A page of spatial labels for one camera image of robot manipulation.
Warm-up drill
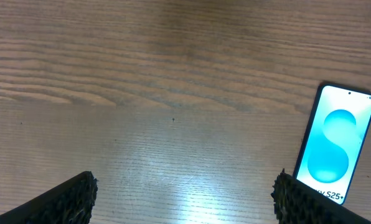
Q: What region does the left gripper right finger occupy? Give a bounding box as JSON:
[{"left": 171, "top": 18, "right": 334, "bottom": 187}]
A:
[{"left": 271, "top": 172, "right": 371, "bottom": 224}]

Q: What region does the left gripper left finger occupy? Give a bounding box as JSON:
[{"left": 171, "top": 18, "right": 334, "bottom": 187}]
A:
[{"left": 0, "top": 171, "right": 98, "bottom": 224}]

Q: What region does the blue Galaxy smartphone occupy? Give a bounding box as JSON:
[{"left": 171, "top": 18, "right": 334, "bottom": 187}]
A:
[{"left": 293, "top": 81, "right": 371, "bottom": 205}]

